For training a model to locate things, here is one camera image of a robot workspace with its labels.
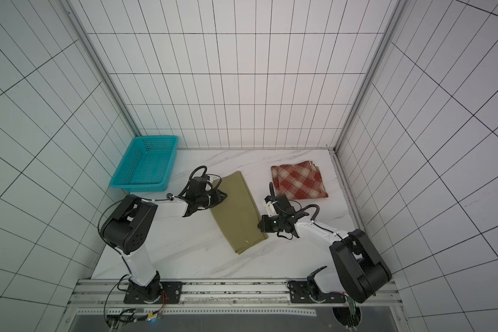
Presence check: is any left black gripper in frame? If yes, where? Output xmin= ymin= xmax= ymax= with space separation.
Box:
xmin=197 ymin=187 xmax=228 ymax=209

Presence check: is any red plaid skirt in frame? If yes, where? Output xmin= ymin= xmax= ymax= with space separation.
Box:
xmin=271 ymin=160 xmax=329 ymax=200

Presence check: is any olive green skirt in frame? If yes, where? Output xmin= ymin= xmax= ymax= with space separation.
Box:
xmin=210 ymin=171 xmax=268 ymax=255

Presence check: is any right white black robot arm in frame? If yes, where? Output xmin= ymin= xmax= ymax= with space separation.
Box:
xmin=258 ymin=194 xmax=392 ymax=306

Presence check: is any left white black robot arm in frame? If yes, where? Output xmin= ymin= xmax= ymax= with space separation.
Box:
xmin=98 ymin=174 xmax=228 ymax=304

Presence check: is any teal plastic basket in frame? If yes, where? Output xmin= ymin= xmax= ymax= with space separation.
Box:
xmin=110 ymin=136 xmax=178 ymax=192

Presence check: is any right electronics wiring board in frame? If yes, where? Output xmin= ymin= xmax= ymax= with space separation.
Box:
xmin=332 ymin=305 xmax=362 ymax=331

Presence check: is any electronics wiring board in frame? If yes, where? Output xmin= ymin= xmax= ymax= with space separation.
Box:
xmin=332 ymin=305 xmax=362 ymax=331
xmin=103 ymin=291 xmax=168 ymax=331

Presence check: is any left electronics wiring board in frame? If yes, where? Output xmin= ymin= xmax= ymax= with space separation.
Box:
xmin=103 ymin=291 xmax=168 ymax=331

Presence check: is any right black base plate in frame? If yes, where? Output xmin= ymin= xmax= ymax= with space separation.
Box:
xmin=286 ymin=279 xmax=347 ymax=304

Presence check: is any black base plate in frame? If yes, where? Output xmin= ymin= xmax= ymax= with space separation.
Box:
xmin=123 ymin=281 xmax=183 ymax=304
xmin=286 ymin=279 xmax=347 ymax=304

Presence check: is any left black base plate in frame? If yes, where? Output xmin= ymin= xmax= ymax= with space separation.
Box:
xmin=123 ymin=281 xmax=183 ymax=304

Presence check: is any aluminium mounting rail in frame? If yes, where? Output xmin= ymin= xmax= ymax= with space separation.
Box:
xmin=68 ymin=279 xmax=401 ymax=310

